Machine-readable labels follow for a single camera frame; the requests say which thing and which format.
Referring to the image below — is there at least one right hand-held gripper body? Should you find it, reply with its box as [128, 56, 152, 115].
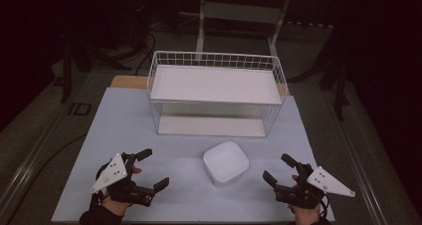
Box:
[273, 162, 356, 210]

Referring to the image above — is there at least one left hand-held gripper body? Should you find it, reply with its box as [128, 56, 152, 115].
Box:
[89, 151, 157, 207]

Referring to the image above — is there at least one white square bowl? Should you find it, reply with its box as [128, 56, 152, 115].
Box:
[202, 140, 250, 187]

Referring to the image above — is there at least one white wire shelf rack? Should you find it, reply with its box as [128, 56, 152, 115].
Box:
[146, 50, 290, 139]

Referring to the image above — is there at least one person's left hand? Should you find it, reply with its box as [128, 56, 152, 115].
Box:
[100, 166, 143, 217]

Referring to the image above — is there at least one person's right hand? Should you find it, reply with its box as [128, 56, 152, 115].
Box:
[288, 174, 321, 225]

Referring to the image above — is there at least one pale blue table mat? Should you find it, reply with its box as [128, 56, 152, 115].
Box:
[51, 87, 336, 223]

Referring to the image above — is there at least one black floor socket box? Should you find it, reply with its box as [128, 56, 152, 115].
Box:
[67, 102, 93, 116]

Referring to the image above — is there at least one black metal stand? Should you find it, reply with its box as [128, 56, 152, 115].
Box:
[318, 29, 350, 122]

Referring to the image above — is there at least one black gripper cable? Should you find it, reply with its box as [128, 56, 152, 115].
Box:
[317, 190, 330, 218]

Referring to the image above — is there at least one metal floor rail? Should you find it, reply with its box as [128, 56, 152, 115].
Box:
[0, 113, 66, 218]
[330, 116, 390, 225]

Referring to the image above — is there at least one black floor cable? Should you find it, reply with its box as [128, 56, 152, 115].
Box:
[5, 132, 88, 221]
[133, 30, 157, 76]

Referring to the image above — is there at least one white metal frame table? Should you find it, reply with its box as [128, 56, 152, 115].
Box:
[194, 0, 294, 58]

